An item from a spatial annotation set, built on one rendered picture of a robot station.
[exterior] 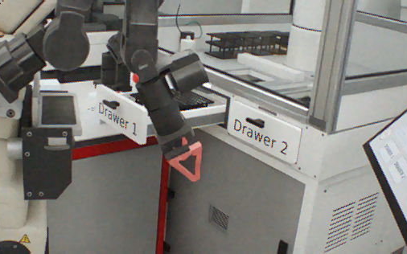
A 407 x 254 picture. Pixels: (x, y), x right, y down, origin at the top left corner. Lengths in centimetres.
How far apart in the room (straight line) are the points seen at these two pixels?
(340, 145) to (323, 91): 18
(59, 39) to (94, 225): 119
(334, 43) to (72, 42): 79
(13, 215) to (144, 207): 96
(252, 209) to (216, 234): 24
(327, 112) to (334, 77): 10
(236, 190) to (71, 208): 57
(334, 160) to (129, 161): 75
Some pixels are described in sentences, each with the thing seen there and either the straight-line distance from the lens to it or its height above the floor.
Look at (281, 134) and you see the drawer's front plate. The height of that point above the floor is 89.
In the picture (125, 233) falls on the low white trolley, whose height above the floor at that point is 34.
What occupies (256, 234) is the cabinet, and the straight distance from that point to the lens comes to 184.
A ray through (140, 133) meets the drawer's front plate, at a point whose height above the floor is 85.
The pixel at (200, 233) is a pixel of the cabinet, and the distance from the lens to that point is 209.
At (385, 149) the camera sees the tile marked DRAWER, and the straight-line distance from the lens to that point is 133.
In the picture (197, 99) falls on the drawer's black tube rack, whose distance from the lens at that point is 183.
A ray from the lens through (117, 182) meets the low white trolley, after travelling 197.
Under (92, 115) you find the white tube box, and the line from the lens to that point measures 196.
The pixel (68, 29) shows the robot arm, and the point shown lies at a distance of 91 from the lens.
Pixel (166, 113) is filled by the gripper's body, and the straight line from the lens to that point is 99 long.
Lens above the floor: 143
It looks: 20 degrees down
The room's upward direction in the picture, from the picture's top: 6 degrees clockwise
